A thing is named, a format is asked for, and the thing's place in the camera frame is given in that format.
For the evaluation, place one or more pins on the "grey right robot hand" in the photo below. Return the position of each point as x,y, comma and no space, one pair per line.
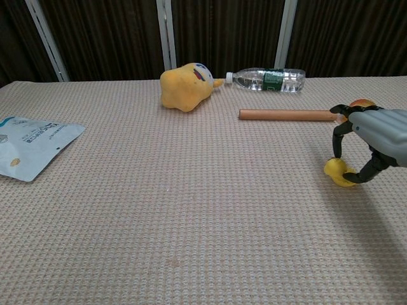
381,133

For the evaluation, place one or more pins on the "yellow plush toy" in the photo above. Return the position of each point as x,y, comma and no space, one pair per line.
181,89

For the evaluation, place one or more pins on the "orange transparent dome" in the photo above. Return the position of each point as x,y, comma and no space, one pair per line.
362,102

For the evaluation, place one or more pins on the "brown wooden rod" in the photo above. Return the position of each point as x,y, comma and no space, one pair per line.
286,115

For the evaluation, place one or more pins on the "clear plastic water bottle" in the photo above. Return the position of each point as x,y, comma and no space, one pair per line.
270,81

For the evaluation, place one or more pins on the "beige woven table mat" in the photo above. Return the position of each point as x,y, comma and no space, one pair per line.
159,190

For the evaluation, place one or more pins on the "dark brown curtain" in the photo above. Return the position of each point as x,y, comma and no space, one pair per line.
108,38

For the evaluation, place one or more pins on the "light blue snack pouch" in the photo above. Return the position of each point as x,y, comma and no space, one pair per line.
28,149

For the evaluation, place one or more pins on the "white metal frame post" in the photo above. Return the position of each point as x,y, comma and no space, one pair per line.
285,31
47,41
167,31

